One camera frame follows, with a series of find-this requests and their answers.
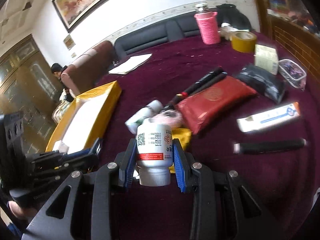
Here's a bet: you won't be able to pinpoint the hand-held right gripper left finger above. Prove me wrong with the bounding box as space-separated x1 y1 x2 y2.
25 137 138 240

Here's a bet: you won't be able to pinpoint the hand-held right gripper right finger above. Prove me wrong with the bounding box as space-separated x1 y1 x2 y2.
172 138 285 240

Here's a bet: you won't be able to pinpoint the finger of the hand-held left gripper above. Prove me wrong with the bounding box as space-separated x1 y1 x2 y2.
30 154 99 188
27 137 103 167

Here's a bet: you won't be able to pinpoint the white medicine bottle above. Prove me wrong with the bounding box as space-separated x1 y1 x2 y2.
135 117 173 187

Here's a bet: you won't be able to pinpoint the yellow gift box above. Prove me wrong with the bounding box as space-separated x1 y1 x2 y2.
45 80 122 154

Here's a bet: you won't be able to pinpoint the white ointment box orange ends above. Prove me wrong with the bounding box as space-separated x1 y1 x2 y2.
236 102 302 133

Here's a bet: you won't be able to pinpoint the yellow packet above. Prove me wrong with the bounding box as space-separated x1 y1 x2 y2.
171 127 193 153

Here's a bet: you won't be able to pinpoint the pink round container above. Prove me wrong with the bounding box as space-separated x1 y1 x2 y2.
152 110 184 130

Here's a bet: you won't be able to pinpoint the small white bottle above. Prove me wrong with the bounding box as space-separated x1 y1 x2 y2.
124 100 164 134

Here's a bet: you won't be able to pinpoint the wooden glass-door cabinet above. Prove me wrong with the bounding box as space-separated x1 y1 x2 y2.
0 34 68 153

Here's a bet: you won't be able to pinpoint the red packet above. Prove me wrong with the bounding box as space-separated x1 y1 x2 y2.
176 76 258 135

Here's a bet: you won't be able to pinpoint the brown leather chair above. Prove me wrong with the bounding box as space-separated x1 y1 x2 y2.
61 40 117 97

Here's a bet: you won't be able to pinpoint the black marker pen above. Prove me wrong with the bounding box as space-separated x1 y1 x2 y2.
164 72 228 111
174 66 224 102

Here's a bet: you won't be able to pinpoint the black pen white end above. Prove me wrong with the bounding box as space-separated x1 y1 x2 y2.
233 138 307 155

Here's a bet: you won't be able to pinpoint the white papers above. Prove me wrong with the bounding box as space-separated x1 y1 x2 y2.
108 53 153 75

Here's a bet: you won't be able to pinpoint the black packet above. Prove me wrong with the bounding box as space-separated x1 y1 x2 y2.
232 64 287 105

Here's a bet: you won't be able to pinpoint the dark grey sofa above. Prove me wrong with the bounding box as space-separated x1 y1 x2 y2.
114 12 253 55

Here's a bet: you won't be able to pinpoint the yellow tape roll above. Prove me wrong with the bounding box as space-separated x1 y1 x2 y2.
230 31 258 53

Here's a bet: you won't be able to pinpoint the cream cardboard box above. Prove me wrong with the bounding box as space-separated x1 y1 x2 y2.
254 44 279 75

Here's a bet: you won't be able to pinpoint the pink knitted sleeve bottle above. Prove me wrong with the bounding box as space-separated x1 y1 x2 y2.
194 3 221 45

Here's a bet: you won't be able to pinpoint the white tissue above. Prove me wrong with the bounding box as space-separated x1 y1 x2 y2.
220 22 238 40

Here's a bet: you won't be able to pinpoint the clear printed pouch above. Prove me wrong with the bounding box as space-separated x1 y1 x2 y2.
278 59 307 90

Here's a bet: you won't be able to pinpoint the black bag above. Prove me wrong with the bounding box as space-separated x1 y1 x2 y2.
216 3 253 32

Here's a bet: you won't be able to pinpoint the wooden partition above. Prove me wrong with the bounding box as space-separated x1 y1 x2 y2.
247 0 320 80

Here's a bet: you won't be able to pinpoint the small wall frame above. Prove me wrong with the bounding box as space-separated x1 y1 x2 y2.
63 34 76 49

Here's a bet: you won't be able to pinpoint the framed wall painting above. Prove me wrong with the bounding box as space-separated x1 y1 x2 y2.
52 0 148 33

